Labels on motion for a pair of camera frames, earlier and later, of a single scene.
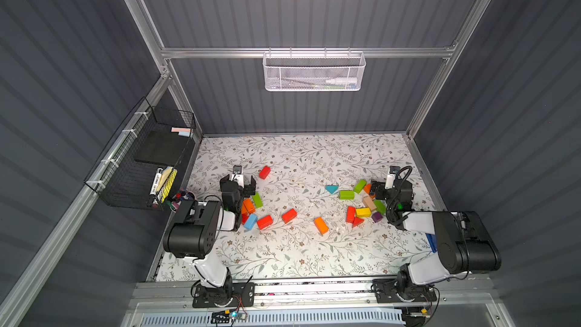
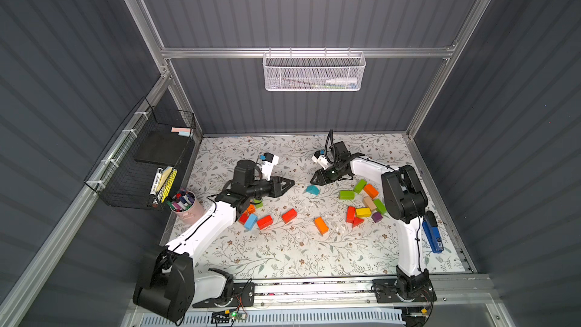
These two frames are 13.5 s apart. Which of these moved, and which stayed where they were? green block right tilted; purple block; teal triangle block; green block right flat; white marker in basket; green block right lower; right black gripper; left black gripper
Moved: teal triangle block; left black gripper; right black gripper
Stayed: green block right tilted; white marker in basket; green block right flat; green block right lower; purple block
